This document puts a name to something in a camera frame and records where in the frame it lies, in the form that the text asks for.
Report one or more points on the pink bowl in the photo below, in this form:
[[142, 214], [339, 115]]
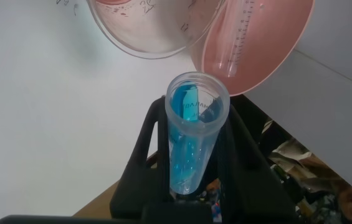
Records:
[[272, 46]]

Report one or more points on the test tube with blue pigment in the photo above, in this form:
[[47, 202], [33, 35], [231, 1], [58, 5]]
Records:
[[194, 137]]

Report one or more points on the clear glass beaker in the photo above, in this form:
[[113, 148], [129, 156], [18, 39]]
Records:
[[154, 28]]

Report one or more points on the dark clutter pile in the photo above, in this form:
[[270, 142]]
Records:
[[312, 180]]

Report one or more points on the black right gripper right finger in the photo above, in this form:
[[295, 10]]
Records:
[[247, 180]]

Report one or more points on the brown cardboard box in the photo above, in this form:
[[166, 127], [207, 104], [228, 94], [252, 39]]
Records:
[[101, 203]]

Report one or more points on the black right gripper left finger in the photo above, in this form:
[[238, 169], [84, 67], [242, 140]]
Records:
[[141, 174]]

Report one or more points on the test tube with red pigment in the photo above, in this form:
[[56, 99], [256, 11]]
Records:
[[238, 40]]

